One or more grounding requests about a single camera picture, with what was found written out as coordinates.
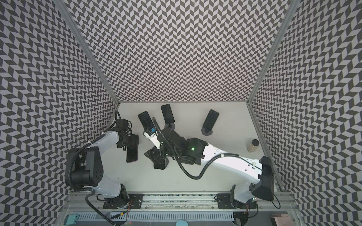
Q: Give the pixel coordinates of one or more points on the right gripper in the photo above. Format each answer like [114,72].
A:
[158,154]

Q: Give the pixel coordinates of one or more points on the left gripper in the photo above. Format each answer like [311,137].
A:
[134,141]

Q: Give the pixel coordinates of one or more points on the purple edged phone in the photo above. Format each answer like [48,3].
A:
[132,154]

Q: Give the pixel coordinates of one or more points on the black phone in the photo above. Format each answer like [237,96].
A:
[146,121]
[160,165]
[210,120]
[167,114]

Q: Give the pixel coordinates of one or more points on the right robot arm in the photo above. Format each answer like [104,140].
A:
[194,156]

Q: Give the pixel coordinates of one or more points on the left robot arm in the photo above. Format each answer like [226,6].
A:
[85,172]

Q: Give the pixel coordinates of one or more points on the back middle round stand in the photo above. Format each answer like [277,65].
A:
[170,126]

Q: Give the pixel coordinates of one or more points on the back right round stand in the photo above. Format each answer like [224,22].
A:
[206,132]

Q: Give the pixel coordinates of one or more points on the teal round button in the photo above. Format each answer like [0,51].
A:
[181,223]

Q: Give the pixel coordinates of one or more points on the small jar black lid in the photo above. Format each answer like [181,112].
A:
[253,145]

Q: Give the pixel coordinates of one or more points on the teal box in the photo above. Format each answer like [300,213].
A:
[71,219]

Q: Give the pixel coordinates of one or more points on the brown box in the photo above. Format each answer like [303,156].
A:
[281,220]

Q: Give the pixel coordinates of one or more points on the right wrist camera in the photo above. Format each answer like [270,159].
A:
[151,134]

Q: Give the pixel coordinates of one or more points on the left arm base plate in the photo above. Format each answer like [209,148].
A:
[130,201]

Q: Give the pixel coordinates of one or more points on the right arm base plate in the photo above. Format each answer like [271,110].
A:
[224,202]

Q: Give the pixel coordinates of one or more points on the aluminium front rail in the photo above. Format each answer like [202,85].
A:
[204,201]

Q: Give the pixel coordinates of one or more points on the white slotted cable duct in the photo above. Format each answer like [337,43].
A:
[158,216]

